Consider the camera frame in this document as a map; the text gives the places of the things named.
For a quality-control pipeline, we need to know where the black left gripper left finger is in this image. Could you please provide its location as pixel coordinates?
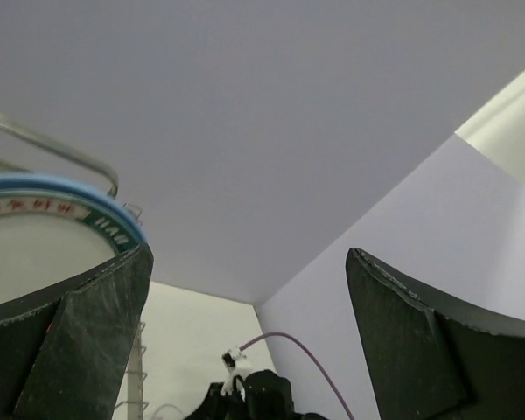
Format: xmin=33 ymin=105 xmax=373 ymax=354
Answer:
xmin=0 ymin=243 xmax=153 ymax=419

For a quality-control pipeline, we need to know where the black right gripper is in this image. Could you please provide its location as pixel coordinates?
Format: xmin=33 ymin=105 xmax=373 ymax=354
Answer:
xmin=194 ymin=369 xmax=325 ymax=420

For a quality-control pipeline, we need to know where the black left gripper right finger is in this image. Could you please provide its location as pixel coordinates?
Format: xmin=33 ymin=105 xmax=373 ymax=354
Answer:
xmin=346 ymin=248 xmax=525 ymax=419

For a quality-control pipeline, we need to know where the white plate green rim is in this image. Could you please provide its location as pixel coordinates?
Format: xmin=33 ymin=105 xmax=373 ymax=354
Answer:
xmin=0 ymin=213 xmax=119 ymax=304

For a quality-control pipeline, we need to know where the blue plastic plate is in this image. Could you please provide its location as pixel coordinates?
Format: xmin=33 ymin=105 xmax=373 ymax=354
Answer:
xmin=0 ymin=172 xmax=147 ymax=254

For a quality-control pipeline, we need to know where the stainless steel dish rack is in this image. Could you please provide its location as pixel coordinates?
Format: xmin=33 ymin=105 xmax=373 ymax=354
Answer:
xmin=0 ymin=112 xmax=189 ymax=420

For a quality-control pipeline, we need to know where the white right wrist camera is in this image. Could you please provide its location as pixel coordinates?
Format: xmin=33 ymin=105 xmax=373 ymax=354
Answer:
xmin=221 ymin=347 xmax=255 ymax=396

